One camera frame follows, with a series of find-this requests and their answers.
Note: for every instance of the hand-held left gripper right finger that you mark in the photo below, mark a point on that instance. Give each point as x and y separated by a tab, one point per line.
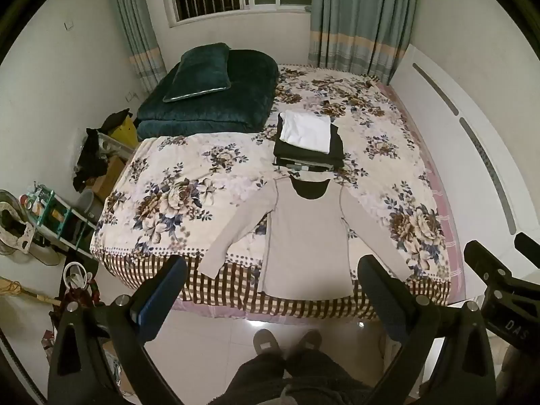
379	299

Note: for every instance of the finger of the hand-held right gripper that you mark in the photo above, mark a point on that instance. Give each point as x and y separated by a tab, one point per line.
491	263
529	249

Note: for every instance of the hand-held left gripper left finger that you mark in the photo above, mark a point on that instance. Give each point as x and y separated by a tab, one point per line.
154	310

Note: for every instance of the beige long-sleeve shirt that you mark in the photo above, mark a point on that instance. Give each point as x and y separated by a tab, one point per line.
306	236

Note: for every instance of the person's right forearm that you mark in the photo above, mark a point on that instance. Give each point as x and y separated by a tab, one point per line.
521	373

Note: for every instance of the black folded clothes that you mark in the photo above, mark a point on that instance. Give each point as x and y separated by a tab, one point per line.
337	147

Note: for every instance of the black hanging clothes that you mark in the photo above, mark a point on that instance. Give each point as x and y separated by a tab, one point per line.
90	156

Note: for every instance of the person's right shoe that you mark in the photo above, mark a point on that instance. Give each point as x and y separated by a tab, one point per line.
307	341

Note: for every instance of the person's shoe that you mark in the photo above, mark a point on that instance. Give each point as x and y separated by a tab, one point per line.
266	342
307	341

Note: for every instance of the person's dark pants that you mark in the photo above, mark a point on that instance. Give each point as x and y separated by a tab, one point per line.
295	379

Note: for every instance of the person's left shoe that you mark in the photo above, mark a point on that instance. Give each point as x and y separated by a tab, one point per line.
266	342

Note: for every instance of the grey bucket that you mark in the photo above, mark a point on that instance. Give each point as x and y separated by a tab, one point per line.
89	204

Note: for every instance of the wooden broom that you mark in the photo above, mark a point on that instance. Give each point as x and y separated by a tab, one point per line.
25	293

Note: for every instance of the white headboard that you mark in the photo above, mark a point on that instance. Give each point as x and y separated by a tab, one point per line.
460	135

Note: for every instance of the floral bed sheet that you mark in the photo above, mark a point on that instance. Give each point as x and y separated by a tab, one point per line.
202	185

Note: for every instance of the teal shelf rack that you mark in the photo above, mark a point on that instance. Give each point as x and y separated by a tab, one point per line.
55	215

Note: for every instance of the cardboard box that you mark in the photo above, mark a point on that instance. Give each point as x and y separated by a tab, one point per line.
107	177

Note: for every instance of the grey striped folded garment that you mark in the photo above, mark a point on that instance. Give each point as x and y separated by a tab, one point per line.
303	168

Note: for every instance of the standing fan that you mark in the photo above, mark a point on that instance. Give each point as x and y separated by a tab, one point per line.
14	228

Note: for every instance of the yellow box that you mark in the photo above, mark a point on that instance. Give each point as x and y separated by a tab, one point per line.
125	131

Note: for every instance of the white folded garment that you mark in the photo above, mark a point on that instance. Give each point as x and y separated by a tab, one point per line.
306	131

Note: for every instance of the dark green folded quilt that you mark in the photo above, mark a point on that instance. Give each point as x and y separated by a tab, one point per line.
236	97

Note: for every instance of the dark green pillow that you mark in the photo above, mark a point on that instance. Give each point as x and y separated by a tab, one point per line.
198	71

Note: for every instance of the green striped curtain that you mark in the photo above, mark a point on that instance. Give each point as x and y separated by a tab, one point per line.
363	17
135	25

